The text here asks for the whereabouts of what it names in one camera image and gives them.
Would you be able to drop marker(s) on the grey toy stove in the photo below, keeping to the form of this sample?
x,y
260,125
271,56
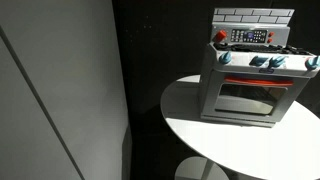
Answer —
x,y
209,100

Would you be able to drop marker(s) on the blue stove knob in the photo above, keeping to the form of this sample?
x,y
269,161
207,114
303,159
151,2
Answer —
x,y
313,63
277,61
258,60
225,58

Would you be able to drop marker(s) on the small red stove button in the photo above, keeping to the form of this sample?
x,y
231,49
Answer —
x,y
271,34
269,40

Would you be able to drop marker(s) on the red round dial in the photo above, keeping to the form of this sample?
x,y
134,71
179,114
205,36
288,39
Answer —
x,y
220,35

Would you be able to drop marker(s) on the white round table base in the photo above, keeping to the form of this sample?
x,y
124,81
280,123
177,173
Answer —
x,y
190,170

